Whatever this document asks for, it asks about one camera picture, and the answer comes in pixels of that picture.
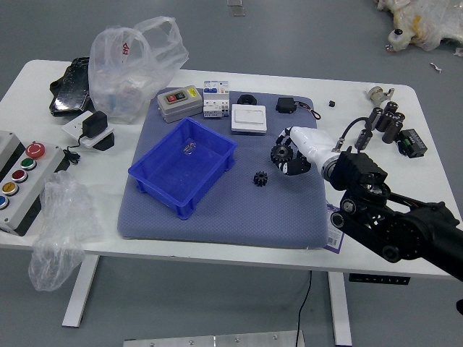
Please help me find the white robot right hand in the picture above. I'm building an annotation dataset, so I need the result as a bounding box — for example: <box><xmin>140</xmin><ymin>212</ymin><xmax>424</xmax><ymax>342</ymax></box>
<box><xmin>269</xmin><ymin>125</ymin><xmax>340</xmax><ymax>178</ymax></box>

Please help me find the big black gear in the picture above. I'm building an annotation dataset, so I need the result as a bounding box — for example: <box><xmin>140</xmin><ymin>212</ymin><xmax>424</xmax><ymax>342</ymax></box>
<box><xmin>269</xmin><ymin>144</ymin><xmax>296</xmax><ymax>166</ymax></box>

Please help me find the blue plastic box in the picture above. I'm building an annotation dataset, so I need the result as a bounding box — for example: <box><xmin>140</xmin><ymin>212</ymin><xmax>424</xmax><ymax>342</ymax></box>
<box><xmin>128</xmin><ymin>117</ymin><xmax>238</xmax><ymax>220</ymax></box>

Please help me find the grey multi-button control box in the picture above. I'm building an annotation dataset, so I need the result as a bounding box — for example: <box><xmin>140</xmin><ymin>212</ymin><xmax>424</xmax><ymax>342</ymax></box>
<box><xmin>0</xmin><ymin>142</ymin><xmax>72</xmax><ymax>238</ymax></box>

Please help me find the plain grey box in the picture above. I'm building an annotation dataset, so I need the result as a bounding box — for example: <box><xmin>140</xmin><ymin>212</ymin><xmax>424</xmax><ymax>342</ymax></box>
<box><xmin>0</xmin><ymin>129</ymin><xmax>19</xmax><ymax>174</ymax></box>

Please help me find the white metal connector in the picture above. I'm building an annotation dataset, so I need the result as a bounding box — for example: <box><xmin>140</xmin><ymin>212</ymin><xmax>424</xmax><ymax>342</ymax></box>
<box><xmin>367</xmin><ymin>85</ymin><xmax>395</xmax><ymax>106</ymax></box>

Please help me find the purple label card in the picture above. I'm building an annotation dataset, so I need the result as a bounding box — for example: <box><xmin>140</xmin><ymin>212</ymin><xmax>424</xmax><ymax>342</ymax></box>
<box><xmin>324</xmin><ymin>202</ymin><xmax>344</xmax><ymax>254</ymax></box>

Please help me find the black module with green terminal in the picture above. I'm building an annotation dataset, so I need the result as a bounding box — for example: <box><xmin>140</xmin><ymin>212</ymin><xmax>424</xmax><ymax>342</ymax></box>
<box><xmin>396</xmin><ymin>128</ymin><xmax>428</xmax><ymax>159</ymax></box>

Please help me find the white blue circuit breaker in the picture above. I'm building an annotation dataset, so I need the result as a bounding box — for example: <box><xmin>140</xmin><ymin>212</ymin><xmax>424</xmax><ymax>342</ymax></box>
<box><xmin>202</xmin><ymin>80</ymin><xmax>232</xmax><ymax>119</ymax></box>

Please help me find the blue-grey padded mat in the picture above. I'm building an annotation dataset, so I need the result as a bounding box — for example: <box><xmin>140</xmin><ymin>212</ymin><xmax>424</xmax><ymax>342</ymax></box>
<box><xmin>116</xmin><ymin>87</ymin><xmax>330</xmax><ymax>250</ymax></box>

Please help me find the black table control panel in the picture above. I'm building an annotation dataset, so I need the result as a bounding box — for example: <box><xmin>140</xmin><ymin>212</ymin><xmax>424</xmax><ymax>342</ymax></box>
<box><xmin>349</xmin><ymin>273</ymin><xmax>412</xmax><ymax>286</ymax></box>

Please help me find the clear item on floor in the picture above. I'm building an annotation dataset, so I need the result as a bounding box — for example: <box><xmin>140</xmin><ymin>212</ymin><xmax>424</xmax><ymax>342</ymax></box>
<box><xmin>226</xmin><ymin>0</ymin><xmax>247</xmax><ymax>17</ymax></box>

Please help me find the plastic wrapped yellow-white bundle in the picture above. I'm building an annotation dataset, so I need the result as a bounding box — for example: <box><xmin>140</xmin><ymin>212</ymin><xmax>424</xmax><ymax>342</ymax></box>
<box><xmin>374</xmin><ymin>0</ymin><xmax>463</xmax><ymax>52</ymax></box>

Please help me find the white table leg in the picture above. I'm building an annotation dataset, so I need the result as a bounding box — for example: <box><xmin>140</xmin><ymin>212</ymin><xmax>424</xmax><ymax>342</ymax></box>
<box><xmin>61</xmin><ymin>254</ymin><xmax>99</xmax><ymax>328</ymax></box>
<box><xmin>328</xmin><ymin>271</ymin><xmax>354</xmax><ymax>346</ymax></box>

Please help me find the large translucent white plastic bag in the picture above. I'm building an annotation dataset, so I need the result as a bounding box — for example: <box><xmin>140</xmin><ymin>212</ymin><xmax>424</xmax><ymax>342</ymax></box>
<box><xmin>88</xmin><ymin>16</ymin><xmax>190</xmax><ymax>126</ymax></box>

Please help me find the black base under socket plate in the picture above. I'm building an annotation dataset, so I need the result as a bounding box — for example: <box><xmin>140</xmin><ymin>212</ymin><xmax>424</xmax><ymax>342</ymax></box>
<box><xmin>92</xmin><ymin>132</ymin><xmax>116</xmax><ymax>153</ymax></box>

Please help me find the silver metal plate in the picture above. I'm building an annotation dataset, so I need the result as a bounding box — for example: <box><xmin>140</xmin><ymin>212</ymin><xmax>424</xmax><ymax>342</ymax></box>
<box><xmin>122</xmin><ymin>329</ymin><xmax>305</xmax><ymax>347</ymax></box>

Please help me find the white socket plate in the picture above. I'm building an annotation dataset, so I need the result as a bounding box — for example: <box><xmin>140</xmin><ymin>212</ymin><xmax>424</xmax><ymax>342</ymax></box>
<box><xmin>61</xmin><ymin>111</ymin><xmax>116</xmax><ymax>149</ymax></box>

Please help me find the black keyboard-like tray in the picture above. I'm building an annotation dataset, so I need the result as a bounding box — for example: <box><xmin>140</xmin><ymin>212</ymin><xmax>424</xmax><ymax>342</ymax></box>
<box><xmin>48</xmin><ymin>56</ymin><xmax>95</xmax><ymax>117</ymax></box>

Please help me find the crumpled clear plastic bag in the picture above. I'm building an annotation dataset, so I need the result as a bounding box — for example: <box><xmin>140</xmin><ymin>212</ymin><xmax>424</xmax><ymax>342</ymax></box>
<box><xmin>27</xmin><ymin>171</ymin><xmax>101</xmax><ymax>293</ymax></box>

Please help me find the black module with wires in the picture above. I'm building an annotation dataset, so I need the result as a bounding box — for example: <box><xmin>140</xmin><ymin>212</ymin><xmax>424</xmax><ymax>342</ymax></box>
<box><xmin>275</xmin><ymin>96</ymin><xmax>322</xmax><ymax>120</ymax></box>

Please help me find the white wall switch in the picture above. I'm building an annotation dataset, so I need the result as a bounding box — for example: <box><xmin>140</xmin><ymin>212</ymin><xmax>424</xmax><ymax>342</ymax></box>
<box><xmin>230</xmin><ymin>103</ymin><xmax>268</xmax><ymax>135</ymax></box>

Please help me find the grey red-green push-button switch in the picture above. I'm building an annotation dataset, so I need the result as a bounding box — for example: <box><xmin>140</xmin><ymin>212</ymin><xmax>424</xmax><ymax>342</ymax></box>
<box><xmin>156</xmin><ymin>85</ymin><xmax>204</xmax><ymax>124</ymax></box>

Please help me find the black cable under table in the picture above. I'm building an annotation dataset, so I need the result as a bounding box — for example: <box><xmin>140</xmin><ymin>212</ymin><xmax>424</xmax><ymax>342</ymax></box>
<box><xmin>296</xmin><ymin>270</ymin><xmax>314</xmax><ymax>347</ymax></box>

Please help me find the black power adapter with cord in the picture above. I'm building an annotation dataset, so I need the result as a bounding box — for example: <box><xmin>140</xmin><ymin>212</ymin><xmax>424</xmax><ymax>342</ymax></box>
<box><xmin>63</xmin><ymin>111</ymin><xmax>109</xmax><ymax>166</ymax></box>

